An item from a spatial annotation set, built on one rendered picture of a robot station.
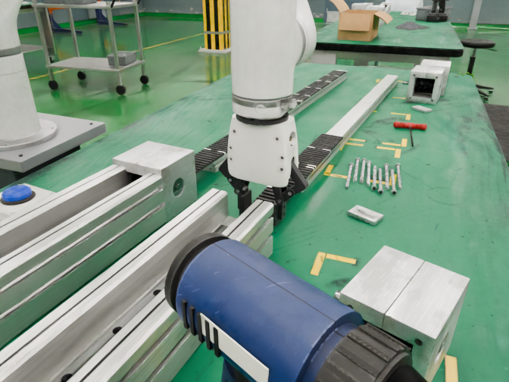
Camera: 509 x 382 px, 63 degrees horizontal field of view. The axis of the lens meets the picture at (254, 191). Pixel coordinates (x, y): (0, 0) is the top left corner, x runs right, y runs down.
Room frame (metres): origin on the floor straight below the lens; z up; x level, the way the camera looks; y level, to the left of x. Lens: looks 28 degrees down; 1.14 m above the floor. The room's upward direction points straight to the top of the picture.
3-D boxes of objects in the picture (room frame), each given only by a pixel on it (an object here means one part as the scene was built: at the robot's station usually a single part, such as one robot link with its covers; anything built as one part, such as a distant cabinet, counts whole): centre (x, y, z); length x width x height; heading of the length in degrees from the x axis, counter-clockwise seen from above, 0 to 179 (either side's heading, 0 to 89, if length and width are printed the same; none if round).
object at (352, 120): (1.12, -0.29, 0.79); 0.96 x 0.04 x 0.03; 153
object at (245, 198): (0.59, 0.03, 0.83); 0.03 x 0.03 x 0.07; 63
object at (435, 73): (1.33, -0.53, 0.83); 0.11 x 0.10 x 0.10; 62
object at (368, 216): (0.60, -0.18, 0.78); 0.05 x 0.03 x 0.01; 46
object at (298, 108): (1.21, -0.12, 0.79); 0.96 x 0.04 x 0.03; 153
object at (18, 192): (0.55, 0.36, 0.84); 0.04 x 0.04 x 0.02
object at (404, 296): (0.32, -0.14, 0.83); 0.11 x 0.10 x 0.10; 50
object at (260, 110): (0.57, -0.01, 0.98); 0.09 x 0.08 x 0.03; 63
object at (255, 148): (0.57, -0.01, 0.92); 0.10 x 0.07 x 0.11; 63
